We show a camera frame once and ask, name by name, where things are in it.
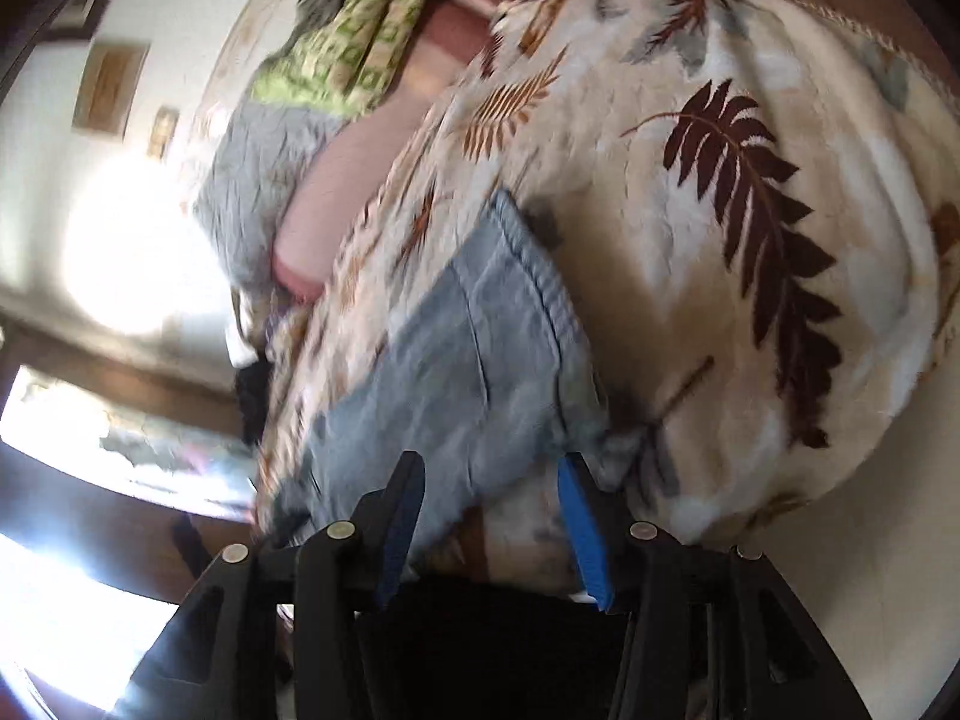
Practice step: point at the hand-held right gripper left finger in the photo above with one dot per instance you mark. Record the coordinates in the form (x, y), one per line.
(399, 532)

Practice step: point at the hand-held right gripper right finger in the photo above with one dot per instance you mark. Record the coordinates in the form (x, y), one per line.
(586, 540)

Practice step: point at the blue denim pants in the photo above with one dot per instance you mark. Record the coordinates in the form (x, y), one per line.
(480, 360)

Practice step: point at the black cloth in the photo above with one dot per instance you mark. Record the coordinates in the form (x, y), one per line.
(253, 399)

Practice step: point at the leaf print blanket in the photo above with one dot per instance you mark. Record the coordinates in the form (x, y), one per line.
(675, 240)

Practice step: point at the wooden door with glass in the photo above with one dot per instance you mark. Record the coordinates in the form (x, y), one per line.
(90, 424)

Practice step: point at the pink red sofa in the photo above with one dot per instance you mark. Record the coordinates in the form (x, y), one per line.
(337, 180)

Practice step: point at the grey quilted pillow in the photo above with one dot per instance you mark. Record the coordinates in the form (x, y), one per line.
(244, 187)

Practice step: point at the green patterned quilt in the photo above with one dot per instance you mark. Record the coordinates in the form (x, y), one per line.
(349, 45)

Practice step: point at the beige wall switch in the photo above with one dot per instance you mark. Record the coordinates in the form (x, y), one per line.
(162, 133)

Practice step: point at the framed wall plaque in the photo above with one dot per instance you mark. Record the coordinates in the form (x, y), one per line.
(110, 88)

